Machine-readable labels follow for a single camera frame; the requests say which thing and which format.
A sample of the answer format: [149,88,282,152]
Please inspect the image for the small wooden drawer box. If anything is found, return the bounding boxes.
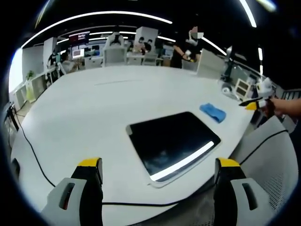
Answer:
[235,78,250,97]

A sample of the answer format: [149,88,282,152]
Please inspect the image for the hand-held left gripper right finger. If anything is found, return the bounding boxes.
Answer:
[213,157,279,226]

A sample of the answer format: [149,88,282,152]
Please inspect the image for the white pillar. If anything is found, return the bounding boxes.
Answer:
[135,26,158,52]

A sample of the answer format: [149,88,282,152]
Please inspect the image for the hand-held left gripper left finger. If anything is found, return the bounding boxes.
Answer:
[40,157,104,226]

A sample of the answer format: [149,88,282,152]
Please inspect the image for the person's right hand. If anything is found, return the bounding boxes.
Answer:
[261,97,280,118]

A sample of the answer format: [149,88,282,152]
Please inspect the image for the white round device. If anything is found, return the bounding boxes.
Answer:
[221,85,236,95]

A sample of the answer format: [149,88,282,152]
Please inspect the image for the black glossy tablet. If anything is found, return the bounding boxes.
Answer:
[126,111,222,188]

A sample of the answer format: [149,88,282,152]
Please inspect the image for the white partition panel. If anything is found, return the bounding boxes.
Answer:
[196,48,228,80]

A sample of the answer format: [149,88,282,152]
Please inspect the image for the black cable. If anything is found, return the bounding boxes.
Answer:
[9,103,179,207]

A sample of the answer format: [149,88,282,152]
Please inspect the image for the wall display screen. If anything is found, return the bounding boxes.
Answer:
[69,31,90,45]

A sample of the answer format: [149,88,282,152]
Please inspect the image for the computer monitor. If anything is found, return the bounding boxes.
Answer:
[72,48,85,59]

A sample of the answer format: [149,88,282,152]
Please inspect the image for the blue cleaning cloth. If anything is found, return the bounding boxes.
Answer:
[199,102,227,123]

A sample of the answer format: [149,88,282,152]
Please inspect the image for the black tripod stand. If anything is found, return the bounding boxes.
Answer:
[5,101,20,131]

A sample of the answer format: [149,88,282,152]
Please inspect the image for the grey mesh office chair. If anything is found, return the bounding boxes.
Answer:
[229,115,299,226]

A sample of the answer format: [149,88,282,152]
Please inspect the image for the white shelf unit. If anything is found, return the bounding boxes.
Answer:
[12,70,51,110]

